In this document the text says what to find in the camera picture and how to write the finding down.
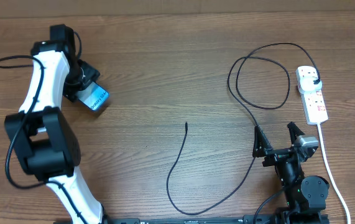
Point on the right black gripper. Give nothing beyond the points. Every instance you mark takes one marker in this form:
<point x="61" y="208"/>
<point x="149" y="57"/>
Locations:
<point x="262" y="147"/>

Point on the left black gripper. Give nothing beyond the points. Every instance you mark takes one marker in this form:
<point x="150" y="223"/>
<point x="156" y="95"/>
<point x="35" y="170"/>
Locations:
<point x="90" y="72"/>

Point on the blue Galaxy smartphone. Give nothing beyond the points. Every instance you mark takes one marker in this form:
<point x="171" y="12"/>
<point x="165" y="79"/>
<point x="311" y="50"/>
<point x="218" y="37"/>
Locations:
<point x="94" y="96"/>

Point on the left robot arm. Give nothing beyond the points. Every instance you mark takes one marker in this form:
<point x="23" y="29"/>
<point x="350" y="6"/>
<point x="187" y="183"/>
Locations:
<point x="40" y="135"/>

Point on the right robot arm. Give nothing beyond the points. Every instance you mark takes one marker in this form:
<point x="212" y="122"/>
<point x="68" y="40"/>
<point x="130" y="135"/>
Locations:
<point x="305" y="196"/>

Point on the white charger plug adapter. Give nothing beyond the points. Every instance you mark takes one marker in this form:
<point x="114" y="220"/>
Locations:
<point x="308" y="85"/>

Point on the white power strip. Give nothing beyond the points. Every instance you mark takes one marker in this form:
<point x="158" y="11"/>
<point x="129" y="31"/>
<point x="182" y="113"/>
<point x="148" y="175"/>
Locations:
<point x="313" y="103"/>

